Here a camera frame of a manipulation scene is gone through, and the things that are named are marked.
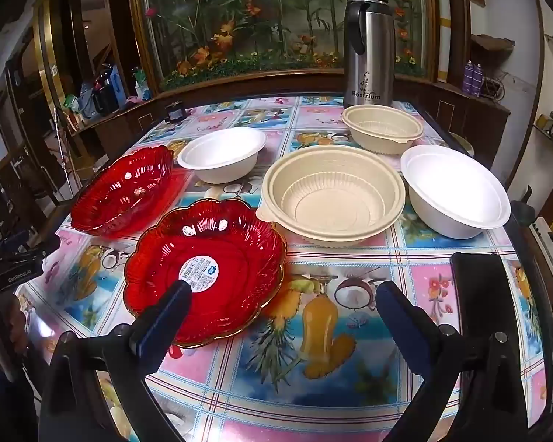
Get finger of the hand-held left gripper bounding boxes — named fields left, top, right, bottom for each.
left=9, top=234, right=62, bottom=263

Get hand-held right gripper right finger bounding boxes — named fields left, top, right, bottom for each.
left=375, top=252, right=531, bottom=442

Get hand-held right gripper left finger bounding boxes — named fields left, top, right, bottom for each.
left=37, top=280, right=194, bottom=442

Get red plate with white label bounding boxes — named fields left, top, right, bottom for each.
left=123, top=198, right=288, bottom=348

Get red scalloped plastic plate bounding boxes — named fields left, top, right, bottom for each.
left=69, top=144, right=176, bottom=240

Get large beige plastic bowl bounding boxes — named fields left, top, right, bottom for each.
left=256, top=146, right=407, bottom=246

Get white disposable bowl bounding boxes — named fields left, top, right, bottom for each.
left=177, top=126, right=267, bottom=185
left=400, top=144, right=511, bottom=240

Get small beige plastic bowl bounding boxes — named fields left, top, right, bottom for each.
left=342, top=104, right=425, bottom=156

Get wooden chair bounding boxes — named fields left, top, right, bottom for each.
left=0, top=143, right=74, bottom=240

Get floral printed tablecloth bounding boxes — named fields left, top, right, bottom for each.
left=14, top=94, right=549, bottom=442

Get black appliance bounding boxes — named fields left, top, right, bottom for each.
left=92, top=74, right=121, bottom=116

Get white power strip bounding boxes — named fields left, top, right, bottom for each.
left=528, top=218, right=553, bottom=286

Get dark figurine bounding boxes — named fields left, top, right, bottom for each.
left=511, top=186, right=535, bottom=226

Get blue bag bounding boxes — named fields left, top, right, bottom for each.
left=108, top=64, right=126, bottom=106

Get green and white bottle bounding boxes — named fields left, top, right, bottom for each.
left=131, top=68, right=152, bottom=99

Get white and green stool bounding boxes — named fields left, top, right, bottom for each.
left=449, top=133, right=475, bottom=157

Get dark wooden cabinet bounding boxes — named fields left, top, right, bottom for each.
left=69, top=0, right=512, bottom=171

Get stainless steel thermos jug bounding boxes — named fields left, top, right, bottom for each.
left=342, top=0, right=396, bottom=109

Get wooden corner shelf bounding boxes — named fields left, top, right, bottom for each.
left=470, top=32, right=517, bottom=56

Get white and yellow roll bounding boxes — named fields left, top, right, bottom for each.
left=437, top=0, right=452, bottom=84

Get artificial flower glass display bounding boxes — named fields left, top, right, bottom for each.
left=129, top=0, right=436, bottom=95

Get tangled dark wires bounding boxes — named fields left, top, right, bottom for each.
left=481, top=74, right=508, bottom=102

